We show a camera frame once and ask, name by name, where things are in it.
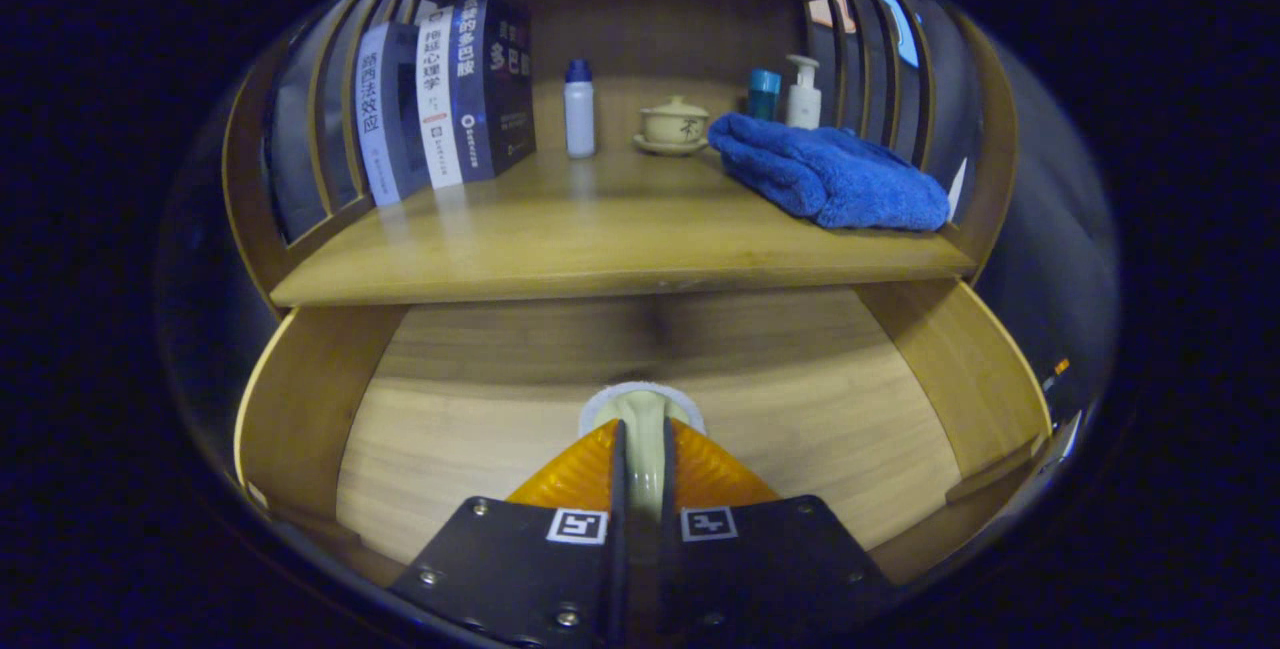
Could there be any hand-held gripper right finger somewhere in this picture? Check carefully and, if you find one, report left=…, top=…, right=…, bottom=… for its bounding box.
left=655, top=417, right=901, bottom=649

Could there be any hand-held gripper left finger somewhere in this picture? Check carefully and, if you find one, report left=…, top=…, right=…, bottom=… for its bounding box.
left=388, top=419, right=631, bottom=649

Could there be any wooden drawer with black knob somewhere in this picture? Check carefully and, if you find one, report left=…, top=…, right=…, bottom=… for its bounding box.
left=232, top=277, right=1056, bottom=590

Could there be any pale green scrubbing brush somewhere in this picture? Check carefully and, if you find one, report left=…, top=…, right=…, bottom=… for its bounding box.
left=580, top=381, right=707, bottom=520

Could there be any wooden countertop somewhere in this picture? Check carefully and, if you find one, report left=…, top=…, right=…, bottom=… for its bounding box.
left=270, top=77, right=976, bottom=308

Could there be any blue folded towel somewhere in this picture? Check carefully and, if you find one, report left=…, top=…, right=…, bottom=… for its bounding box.
left=708, top=112, right=951, bottom=232

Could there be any beige lidded teacup with saucer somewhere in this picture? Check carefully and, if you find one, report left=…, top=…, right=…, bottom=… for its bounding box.
left=633, top=95, right=713, bottom=157

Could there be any white bottle with blue cap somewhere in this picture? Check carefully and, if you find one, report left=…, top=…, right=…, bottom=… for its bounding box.
left=563, top=59, right=597, bottom=159

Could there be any white pump bottle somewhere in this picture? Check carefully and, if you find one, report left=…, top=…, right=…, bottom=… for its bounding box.
left=783, top=54, right=823, bottom=130

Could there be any light blue book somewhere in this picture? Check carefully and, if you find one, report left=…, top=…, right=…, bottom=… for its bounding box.
left=355, top=21, right=433, bottom=208

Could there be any teal bottle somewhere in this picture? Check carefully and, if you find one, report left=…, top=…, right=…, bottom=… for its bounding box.
left=747, top=68, right=782, bottom=122

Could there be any white spine book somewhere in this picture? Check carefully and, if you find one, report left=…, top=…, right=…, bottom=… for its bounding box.
left=415, top=4, right=466, bottom=190

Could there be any dark navy book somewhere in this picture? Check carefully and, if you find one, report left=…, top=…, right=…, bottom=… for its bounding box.
left=450, top=0, right=537, bottom=184

